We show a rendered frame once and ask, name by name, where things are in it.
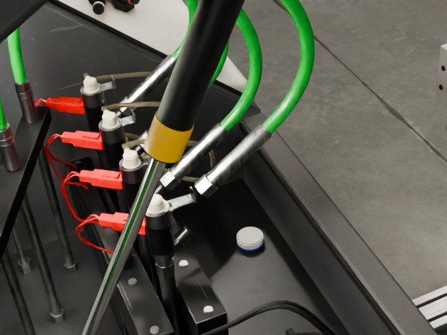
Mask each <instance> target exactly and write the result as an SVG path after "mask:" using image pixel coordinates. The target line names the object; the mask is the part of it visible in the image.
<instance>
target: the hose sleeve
mask: <svg viewBox="0 0 447 335"><path fill-rule="evenodd" d="M270 137H272V134H271V133H270V132H269V131H268V130H267V129H266V128H265V127H264V126H263V124H259V125H258V126H257V127H256V128H255V129H254V130H252V131H251V133H250V134H249V135H247V136H246V137H245V138H244V139H243V140H242V141H241V142H240V143H239V144H238V145H237V146H236V147H235V148H234V149H233V150H232V151H231V152H230V153H229V154H228V155H227V156H226V157H225V158H224V159H222V160H220V161H219V163H218V164H217V165H216V166H214V168H213V169H212V170H211V171H209V172H208V173H207V174H206V175H207V176H206V177H207V179H208V180H209V181H210V182H211V183H212V184H213V185H214V186H217V187H219V186H220V185H221V184H222V183H223V182H224V181H225V180H226V179H227V178H228V177H229V176H231V175H232V174H233V173H234V171H235V170H236V169H237V168H238V167H240V166H241V165H242V164H243V163H244V162H245V161H246V160H247V159H248V158H249V157H250V156H252V155H253V154H254V153H255V152H256V151H257V150H258V149H259V148H260V147H261V146H262V145H264V144H265V143H266V141H268V139H270Z"/></svg>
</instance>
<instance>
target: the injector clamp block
mask: <svg viewBox="0 0 447 335"><path fill-rule="evenodd" d="M82 162H84V163H85V165H86V168H87V170H88V171H94V169H96V167H95V165H94V163H93V161H92V159H91V157H90V156H89V157H86V158H83V159H79V160H76V161H73V162H69V163H72V164H74V165H75V164H79V163H82ZM69 187H70V190H71V195H72V198H73V203H74V207H75V209H76V212H77V213H78V216H79V218H80V219H83V220H86V219H87V218H88V213H87V212H86V209H85V207H84V205H83V202H82V200H81V198H80V195H79V194H78V191H77V189H76V186H75V185H74V184H70V183H69ZM96 189H97V191H98V193H99V195H100V197H101V199H102V202H103V203H104V206H105V207H106V210H107V212H108V214H112V215H114V214H115V213H116V212H117V210H116V208H115V206H114V204H113V202H112V200H111V198H110V196H109V194H108V192H107V190H106V188H105V187H97V186H96ZM170 215H171V220H172V229H173V233H176V232H178V231H179V230H180V228H179V226H178V224H177V222H176V220H175V219H174V216H173V215H172V213H171V212H170ZM83 227H84V230H85V232H86V235H87V237H88V240H89V241H90V243H92V244H93V245H96V246H97V247H101V248H102V245H101V244H100V241H99V239H98V236H97V234H96V231H95V230H94V227H93V225H92V223H85V224H84V226H83ZM92 249H93V251H94V253H95V255H96V258H97V260H98V265H99V268H100V273H101V277H102V280H103V279H104V276H105V274H106V271H107V268H108V266H109V264H110V263H109V262H108V259H107V257H106V254H105V252H104V251H102V250H100V249H97V248H96V247H93V246H92ZM129 259H130V264H131V267H130V268H129V269H125V270H123V272H122V274H121V277H120V280H119V281H118V284H117V286H116V289H115V291H114V294H113V296H112V299H111V301H110V307H111V309H112V311H113V313H114V316H115V319H116V321H117V323H118V325H119V328H120V331H121V332H122V335H176V333H175V330H174V328H173V326H172V324H171V322H170V320H169V318H168V316H167V314H166V311H165V310H164V304H163V300H162V292H161V290H160V292H158V293H156V291H155V289H154V287H153V285H152V283H151V281H150V279H149V277H148V275H147V273H146V270H145V268H144V266H143V264H142V259H141V256H140V250H139V251H137V252H136V249H135V248H134V246H133V247H132V250H131V252H130V254H129ZM173 259H174V266H175V271H174V274H175V279H176V287H177V292H178V300H179V305H180V314H181V318H182V326H183V330H184V332H185V334H186V335H201V334H203V333H204V332H208V331H210V330H213V329H215V328H218V327H220V326H223V325H225V324H227V323H228V322H227V312H226V310H225V308H224V306H223V304H222V302H221V301H220V299H219V297H218V295H217V294H216V292H215V290H214V288H213V286H212V285H211V283H210V281H209V279H208V278H207V276H206V274H205V272H204V270H203V268H202V267H201V265H200V263H199V262H198V260H197V258H196V256H195V254H194V252H193V250H192V249H191V247H190V245H189V244H188V242H187V241H186V242H185V243H184V246H183V247H182V248H181V249H180V250H178V251H177V252H175V254H174V256H173Z"/></svg>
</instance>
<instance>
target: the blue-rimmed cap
mask: <svg viewBox="0 0 447 335"><path fill-rule="evenodd" d="M236 241H237V246H238V247H239V248H240V249H241V250H242V251H246V252H254V251H257V250H259V249H260V248H262V246H263V244H264V238H263V233H262V231H261V230H260V229H258V228H256V227H245V228H243V229H241V230H240V231H239V232H238V233H237V240H236Z"/></svg>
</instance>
